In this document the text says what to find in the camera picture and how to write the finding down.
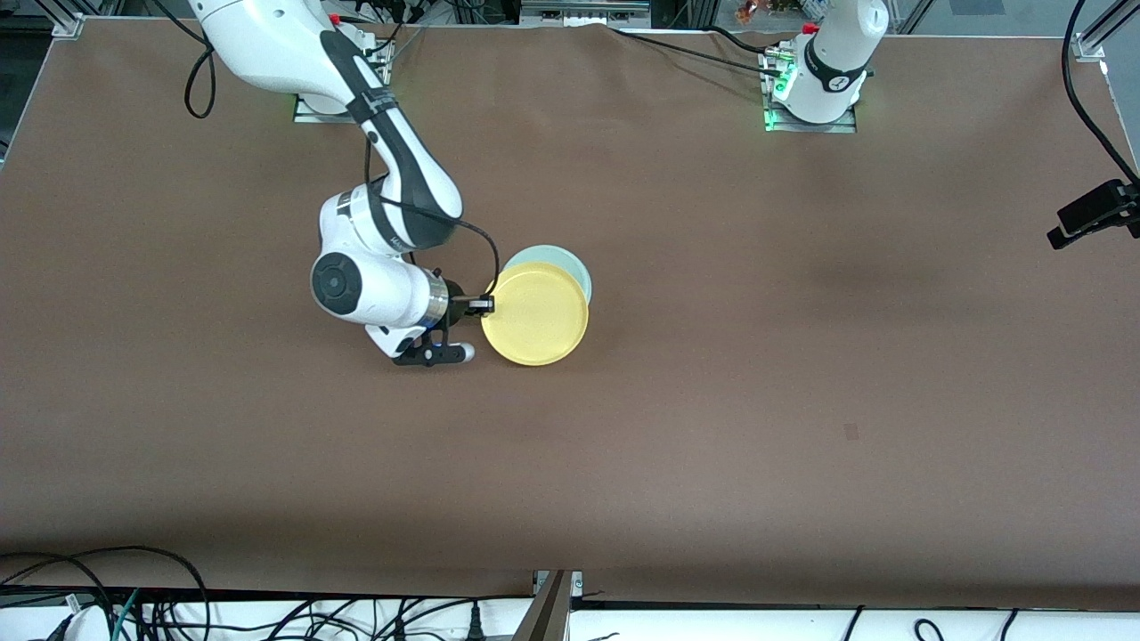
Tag yellow round plate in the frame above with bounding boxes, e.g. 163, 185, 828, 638
481, 263, 590, 368

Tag pale green round plate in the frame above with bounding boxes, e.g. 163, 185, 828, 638
501, 244, 593, 305

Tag brown table cover sheet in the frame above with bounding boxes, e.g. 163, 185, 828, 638
0, 18, 1140, 597

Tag grey metal rack device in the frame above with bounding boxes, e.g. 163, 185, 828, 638
519, 0, 651, 28

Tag aluminium profile beam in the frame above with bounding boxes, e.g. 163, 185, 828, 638
512, 570, 584, 641

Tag white lower table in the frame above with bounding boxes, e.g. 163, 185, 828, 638
0, 595, 1140, 641

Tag white power adapter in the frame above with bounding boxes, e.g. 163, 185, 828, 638
49, 604, 112, 641

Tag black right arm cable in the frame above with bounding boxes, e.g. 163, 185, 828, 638
150, 0, 501, 302

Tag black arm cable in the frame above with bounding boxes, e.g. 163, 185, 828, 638
1062, 0, 1140, 183
150, 0, 501, 302

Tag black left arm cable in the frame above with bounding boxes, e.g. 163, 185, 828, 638
1062, 0, 1140, 183

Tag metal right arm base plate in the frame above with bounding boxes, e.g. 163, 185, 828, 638
292, 40, 393, 125

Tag long black table cable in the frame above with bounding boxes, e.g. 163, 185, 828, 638
610, 25, 785, 81

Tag short black table cable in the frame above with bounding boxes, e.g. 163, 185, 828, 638
708, 25, 785, 60

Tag black looped floor cable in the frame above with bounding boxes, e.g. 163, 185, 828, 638
0, 556, 117, 641
0, 545, 210, 641

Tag green cable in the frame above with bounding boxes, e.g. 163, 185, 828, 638
111, 588, 142, 641

